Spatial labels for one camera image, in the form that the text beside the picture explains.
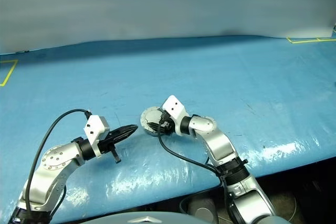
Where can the white backdrop panel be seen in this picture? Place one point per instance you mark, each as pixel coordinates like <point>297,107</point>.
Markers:
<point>157,3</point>

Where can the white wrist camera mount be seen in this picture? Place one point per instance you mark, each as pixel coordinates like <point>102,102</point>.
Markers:
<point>95,128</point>
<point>174,107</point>

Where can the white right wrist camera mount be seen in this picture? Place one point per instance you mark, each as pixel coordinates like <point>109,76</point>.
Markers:
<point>174,107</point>

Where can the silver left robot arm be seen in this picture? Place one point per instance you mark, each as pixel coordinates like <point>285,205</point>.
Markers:
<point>52,163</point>

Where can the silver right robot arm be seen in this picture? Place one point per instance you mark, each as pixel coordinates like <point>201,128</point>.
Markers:
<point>220,145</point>

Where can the dark rounded housing grey disc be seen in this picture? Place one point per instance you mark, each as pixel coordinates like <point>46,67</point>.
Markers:
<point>202,212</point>

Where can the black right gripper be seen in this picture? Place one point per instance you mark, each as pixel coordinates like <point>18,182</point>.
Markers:
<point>165,125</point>

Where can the small black backdrop clip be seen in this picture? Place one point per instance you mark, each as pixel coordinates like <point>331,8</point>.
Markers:
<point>22,51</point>

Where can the motor stator with copper windings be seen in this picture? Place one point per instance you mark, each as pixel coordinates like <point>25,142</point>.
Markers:
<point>149,115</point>

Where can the blue plastic table cover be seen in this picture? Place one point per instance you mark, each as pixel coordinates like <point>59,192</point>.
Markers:
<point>210,77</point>

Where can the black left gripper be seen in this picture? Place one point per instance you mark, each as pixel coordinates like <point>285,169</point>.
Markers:
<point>106,144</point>

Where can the grey robot torso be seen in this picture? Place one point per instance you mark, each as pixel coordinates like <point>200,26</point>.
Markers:
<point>147,220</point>

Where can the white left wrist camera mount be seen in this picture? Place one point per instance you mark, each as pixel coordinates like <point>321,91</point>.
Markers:
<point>95,128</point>

